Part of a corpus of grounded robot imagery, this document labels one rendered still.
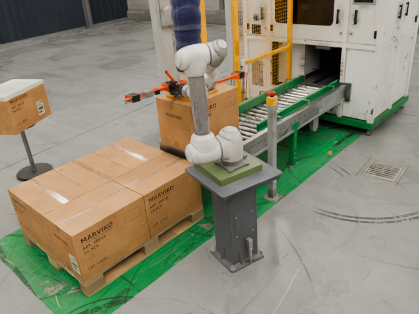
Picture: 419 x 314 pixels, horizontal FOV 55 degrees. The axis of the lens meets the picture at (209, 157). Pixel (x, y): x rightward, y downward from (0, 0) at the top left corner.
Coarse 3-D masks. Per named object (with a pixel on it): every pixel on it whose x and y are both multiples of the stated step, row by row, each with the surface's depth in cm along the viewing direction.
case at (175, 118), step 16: (160, 96) 336; (208, 96) 328; (224, 96) 337; (160, 112) 336; (176, 112) 321; (208, 112) 327; (224, 112) 343; (160, 128) 344; (176, 128) 329; (192, 128) 318; (176, 144) 337
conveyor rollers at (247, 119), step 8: (296, 88) 495; (304, 88) 488; (312, 88) 490; (280, 96) 472; (288, 96) 474; (296, 96) 468; (304, 96) 470; (264, 104) 449; (280, 104) 445; (288, 104) 446; (248, 112) 432; (256, 112) 434; (264, 112) 428; (240, 120) 418; (248, 120) 412; (256, 120) 415; (240, 128) 398; (248, 128) 392; (248, 136) 382
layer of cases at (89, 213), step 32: (96, 160) 355; (128, 160) 351; (160, 160) 346; (32, 192) 314; (64, 192) 310; (96, 192) 306; (128, 192) 303; (160, 192) 309; (192, 192) 338; (32, 224) 310; (64, 224) 271; (96, 224) 271; (128, 224) 293; (160, 224) 319; (64, 256) 285; (96, 256) 278
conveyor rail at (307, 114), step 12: (324, 96) 445; (336, 96) 463; (312, 108) 428; (324, 108) 449; (288, 120) 395; (300, 120) 414; (264, 132) 370; (288, 132) 403; (252, 144) 360; (264, 144) 375
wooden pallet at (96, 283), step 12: (192, 216) 346; (168, 228) 327; (180, 228) 344; (156, 240) 320; (168, 240) 331; (48, 252) 310; (132, 252) 303; (144, 252) 316; (60, 264) 299; (120, 264) 309; (132, 264) 308; (96, 276) 283; (108, 276) 298; (84, 288) 282; (96, 288) 286
